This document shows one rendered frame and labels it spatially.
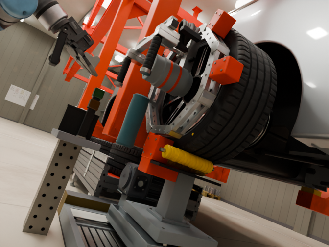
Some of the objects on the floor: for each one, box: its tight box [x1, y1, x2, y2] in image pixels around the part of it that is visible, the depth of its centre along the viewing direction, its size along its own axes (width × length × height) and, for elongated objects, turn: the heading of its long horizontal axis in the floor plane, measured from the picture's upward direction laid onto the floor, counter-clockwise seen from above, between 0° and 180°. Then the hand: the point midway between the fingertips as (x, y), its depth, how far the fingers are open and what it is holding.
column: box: [22, 139, 82, 236], centre depth 112 cm, size 10×10×42 cm
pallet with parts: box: [192, 185, 221, 201], centre depth 779 cm, size 112×74×30 cm
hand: (93, 74), depth 90 cm, fingers closed
